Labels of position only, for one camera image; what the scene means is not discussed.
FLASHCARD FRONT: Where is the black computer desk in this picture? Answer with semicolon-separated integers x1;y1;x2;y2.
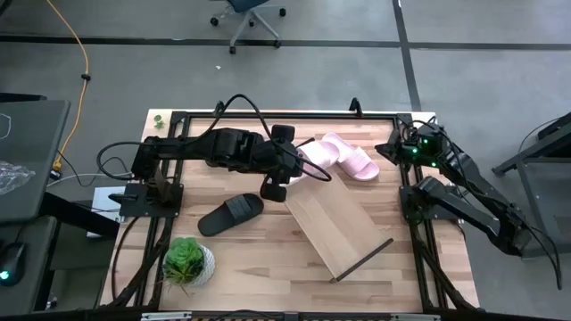
0;216;59;316

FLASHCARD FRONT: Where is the silver metal bracket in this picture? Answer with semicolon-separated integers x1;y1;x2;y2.
389;313;442;321
140;311;193;321

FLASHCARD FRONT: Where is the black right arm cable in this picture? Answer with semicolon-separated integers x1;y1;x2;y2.
528;220;563;291

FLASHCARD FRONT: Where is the yellow cable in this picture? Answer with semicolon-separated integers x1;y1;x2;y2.
44;0;90;173

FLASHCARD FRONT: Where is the black computer mouse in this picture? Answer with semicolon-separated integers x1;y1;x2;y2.
0;243;27;287

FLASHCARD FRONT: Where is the black rubber slide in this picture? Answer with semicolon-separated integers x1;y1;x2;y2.
196;192;266;238

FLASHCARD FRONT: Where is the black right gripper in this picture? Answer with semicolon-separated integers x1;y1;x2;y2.
375;125;448;168

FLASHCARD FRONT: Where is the office swivel chair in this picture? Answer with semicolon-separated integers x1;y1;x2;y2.
209;0;287;56

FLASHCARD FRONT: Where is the dark grey side table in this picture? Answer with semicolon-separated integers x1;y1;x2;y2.
0;98;71;224

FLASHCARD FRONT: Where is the green succulent in white pot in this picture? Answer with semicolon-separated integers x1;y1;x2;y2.
162;236;217;295

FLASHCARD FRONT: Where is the clear plastic bag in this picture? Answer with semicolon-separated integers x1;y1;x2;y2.
0;160;36;196

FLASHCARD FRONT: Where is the black metal stand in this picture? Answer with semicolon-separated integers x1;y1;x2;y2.
492;111;571;262

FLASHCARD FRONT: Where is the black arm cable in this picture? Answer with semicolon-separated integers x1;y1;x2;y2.
95;93;334;183
528;220;563;291

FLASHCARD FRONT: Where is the black metal table frame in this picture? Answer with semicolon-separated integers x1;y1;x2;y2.
106;98;481;313

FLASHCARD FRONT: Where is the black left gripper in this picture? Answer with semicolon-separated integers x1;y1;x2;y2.
260;124;307;203

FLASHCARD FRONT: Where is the pink rubber slide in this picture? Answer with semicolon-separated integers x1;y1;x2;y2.
321;132;381;182
289;139;343;185

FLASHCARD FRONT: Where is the white box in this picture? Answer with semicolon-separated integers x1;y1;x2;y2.
91;185;126;238

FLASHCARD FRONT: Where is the wooden shelf with black frame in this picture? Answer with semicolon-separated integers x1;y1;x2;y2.
266;136;395;284

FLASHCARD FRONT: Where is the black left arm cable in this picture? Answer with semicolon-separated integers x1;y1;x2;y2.
95;93;334;183

